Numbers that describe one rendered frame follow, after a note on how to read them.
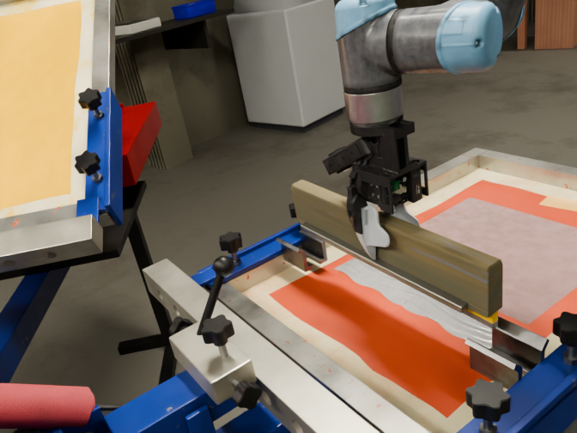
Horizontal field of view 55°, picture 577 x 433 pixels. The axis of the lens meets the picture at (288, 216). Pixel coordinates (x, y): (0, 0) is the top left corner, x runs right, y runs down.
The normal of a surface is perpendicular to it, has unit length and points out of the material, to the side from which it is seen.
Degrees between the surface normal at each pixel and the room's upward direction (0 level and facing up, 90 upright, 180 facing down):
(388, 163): 90
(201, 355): 0
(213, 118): 90
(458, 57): 110
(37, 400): 56
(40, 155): 32
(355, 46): 90
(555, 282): 0
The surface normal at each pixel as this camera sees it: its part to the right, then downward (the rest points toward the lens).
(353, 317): -0.17, -0.89
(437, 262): -0.80, 0.39
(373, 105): -0.14, 0.45
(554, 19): -0.62, 0.44
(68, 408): 0.67, -0.18
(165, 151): 0.73, 0.18
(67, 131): -0.10, -0.53
